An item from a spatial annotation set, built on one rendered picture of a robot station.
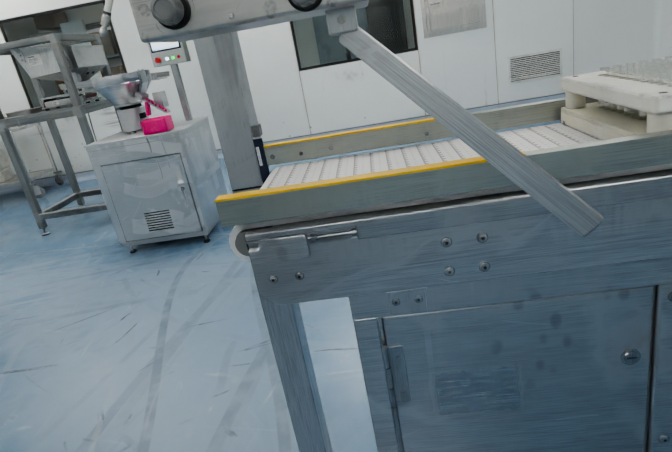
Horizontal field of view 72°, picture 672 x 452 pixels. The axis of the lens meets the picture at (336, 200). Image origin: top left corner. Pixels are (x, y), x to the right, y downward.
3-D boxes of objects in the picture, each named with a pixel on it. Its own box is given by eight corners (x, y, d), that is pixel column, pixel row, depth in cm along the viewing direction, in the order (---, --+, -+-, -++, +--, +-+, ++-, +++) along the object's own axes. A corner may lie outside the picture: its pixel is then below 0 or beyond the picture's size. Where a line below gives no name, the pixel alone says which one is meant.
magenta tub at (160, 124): (143, 135, 283) (139, 121, 280) (151, 132, 294) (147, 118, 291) (168, 131, 281) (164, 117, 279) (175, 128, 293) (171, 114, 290)
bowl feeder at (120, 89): (99, 140, 299) (79, 81, 287) (125, 130, 333) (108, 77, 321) (171, 128, 294) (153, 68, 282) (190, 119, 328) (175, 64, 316)
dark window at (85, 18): (33, 116, 570) (-3, 20, 535) (34, 115, 571) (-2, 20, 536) (134, 98, 557) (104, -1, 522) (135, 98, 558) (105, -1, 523)
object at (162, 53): (169, 125, 315) (141, 28, 295) (174, 122, 325) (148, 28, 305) (201, 119, 313) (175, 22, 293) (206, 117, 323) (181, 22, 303)
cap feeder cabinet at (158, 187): (121, 257, 308) (82, 146, 284) (156, 224, 362) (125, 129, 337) (212, 244, 302) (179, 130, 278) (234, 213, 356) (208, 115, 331)
